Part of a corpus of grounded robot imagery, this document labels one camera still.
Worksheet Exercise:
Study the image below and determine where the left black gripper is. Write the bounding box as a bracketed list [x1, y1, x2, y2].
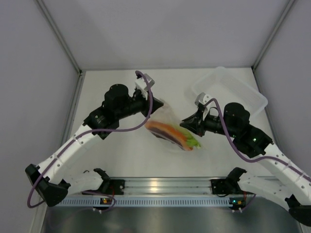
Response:
[115, 88, 162, 119]

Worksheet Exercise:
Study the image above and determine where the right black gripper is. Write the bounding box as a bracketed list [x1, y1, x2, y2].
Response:
[181, 109, 238, 138]

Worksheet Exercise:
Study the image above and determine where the green fake celery stalk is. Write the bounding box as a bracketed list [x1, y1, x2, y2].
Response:
[171, 125, 201, 150]

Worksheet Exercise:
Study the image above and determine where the clear zip top bag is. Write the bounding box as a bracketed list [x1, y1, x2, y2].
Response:
[144, 102, 201, 153]

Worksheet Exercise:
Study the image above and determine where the orange purple fake fruit slice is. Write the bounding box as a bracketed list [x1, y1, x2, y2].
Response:
[144, 121, 182, 149]

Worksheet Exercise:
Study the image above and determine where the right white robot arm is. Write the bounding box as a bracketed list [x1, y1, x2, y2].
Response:
[180, 102, 311, 226]

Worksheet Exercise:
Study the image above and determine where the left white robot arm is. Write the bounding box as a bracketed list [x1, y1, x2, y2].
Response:
[25, 84, 164, 208]

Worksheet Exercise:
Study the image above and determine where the translucent plastic bin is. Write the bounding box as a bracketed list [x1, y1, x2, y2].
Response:
[185, 67, 268, 119]

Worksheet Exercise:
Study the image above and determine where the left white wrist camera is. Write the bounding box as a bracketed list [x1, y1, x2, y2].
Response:
[135, 70, 155, 100]

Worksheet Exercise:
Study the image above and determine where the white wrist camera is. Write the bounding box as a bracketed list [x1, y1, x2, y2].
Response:
[195, 92, 211, 120]
[135, 70, 155, 100]

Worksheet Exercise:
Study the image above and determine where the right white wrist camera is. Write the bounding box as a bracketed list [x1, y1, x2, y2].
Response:
[195, 92, 211, 120]

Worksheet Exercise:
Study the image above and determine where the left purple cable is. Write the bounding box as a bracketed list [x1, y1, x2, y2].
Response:
[27, 70, 154, 209]

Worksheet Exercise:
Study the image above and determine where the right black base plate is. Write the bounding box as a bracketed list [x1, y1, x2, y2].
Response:
[210, 179, 231, 196]

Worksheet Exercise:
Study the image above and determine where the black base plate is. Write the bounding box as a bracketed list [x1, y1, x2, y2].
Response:
[210, 179, 231, 196]
[104, 179, 125, 196]

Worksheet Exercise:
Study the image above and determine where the left aluminium frame post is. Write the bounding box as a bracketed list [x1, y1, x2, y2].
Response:
[36, 0, 82, 73]

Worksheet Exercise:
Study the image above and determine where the aluminium frame post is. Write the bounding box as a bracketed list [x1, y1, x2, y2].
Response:
[251, 0, 297, 71]
[36, 0, 82, 73]

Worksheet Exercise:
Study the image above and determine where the aluminium mounting rail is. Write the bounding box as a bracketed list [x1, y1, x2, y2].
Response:
[68, 176, 280, 195]

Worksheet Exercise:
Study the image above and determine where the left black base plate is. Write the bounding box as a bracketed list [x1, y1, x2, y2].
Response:
[104, 179, 125, 196]

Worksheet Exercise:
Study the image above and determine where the white slotted cable duct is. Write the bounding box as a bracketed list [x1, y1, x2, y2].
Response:
[57, 196, 245, 207]

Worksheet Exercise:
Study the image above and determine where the right aluminium frame post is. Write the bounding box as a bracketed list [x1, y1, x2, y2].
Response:
[251, 0, 297, 71]

